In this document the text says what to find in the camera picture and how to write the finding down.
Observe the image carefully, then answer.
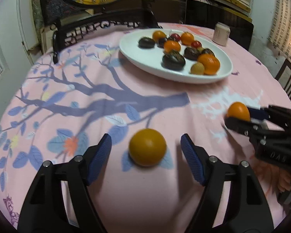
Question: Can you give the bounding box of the orange round fruit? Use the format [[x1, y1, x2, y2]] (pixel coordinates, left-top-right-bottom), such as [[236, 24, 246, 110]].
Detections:
[[226, 102, 251, 122]]

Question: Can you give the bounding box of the large orange tangerine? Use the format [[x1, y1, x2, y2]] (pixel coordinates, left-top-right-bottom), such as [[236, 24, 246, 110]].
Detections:
[[197, 54, 221, 75]]

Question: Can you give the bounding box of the tan longan fruit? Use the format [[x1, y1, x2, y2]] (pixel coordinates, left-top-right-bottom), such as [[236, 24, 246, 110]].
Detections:
[[190, 62, 205, 75], [197, 47, 204, 52]]

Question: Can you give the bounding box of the dark brown mangosteen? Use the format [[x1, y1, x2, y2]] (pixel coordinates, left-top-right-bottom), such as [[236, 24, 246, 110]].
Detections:
[[162, 51, 185, 71], [183, 47, 201, 61]]

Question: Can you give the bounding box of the yellow orange lemon fruit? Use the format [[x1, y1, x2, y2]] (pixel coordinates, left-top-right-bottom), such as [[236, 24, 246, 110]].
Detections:
[[129, 128, 167, 167]]

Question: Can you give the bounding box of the medium orange tangerine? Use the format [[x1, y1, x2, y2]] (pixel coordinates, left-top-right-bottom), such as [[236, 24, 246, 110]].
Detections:
[[163, 40, 181, 53]]

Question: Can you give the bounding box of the dark purple passion fruit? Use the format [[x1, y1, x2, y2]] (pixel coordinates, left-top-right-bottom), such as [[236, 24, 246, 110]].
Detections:
[[138, 37, 156, 49]]

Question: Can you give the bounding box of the person's right hand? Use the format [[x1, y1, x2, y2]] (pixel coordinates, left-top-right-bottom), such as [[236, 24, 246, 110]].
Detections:
[[277, 168, 291, 192]]

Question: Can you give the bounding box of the wooden slat chair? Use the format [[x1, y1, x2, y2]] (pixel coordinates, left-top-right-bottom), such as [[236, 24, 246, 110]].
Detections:
[[275, 58, 291, 105]]

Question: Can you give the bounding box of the pink patterned tablecloth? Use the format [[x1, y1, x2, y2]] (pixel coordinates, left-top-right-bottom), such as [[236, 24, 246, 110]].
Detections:
[[0, 30, 291, 232]]

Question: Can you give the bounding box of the orange tangerine at plate rim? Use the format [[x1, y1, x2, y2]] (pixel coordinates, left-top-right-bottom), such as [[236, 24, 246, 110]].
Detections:
[[181, 32, 194, 46]]

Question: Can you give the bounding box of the red cherry tomato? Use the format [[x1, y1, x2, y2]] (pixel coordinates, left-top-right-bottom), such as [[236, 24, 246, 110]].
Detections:
[[170, 33, 181, 42]]

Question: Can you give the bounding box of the white oval plate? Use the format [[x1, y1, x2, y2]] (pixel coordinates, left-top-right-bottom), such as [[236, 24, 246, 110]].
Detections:
[[119, 28, 233, 84]]

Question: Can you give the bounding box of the small orange kumquat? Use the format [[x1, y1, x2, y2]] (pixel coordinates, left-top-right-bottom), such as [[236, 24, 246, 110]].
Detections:
[[152, 30, 166, 43]]

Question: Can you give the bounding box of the round deer screen ornament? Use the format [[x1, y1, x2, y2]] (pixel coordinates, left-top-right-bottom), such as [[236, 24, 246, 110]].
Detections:
[[40, 0, 159, 64]]

